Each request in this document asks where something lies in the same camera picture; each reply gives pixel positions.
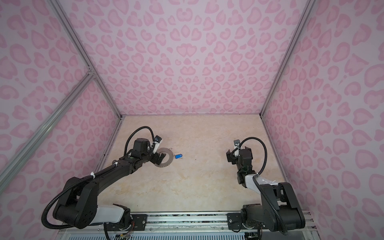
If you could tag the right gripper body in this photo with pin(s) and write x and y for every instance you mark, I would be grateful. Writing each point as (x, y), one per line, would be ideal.
(234, 160)

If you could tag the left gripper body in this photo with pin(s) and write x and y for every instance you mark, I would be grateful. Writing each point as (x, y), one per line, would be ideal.
(154, 158)

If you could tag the metal perforated ring disc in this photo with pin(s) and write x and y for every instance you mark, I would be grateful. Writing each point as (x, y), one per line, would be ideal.
(166, 157)

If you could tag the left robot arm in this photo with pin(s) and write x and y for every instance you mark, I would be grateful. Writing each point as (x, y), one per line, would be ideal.
(76, 206)

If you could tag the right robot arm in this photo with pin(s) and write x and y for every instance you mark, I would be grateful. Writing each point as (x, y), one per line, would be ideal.
(279, 210)

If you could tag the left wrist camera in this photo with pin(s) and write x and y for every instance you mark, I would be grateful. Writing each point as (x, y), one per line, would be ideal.
(156, 143)

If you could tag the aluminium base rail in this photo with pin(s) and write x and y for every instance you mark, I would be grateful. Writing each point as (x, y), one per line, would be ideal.
(190, 226)

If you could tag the diagonal aluminium frame bar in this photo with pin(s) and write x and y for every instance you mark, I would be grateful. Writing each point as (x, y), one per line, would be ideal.
(19, 160)

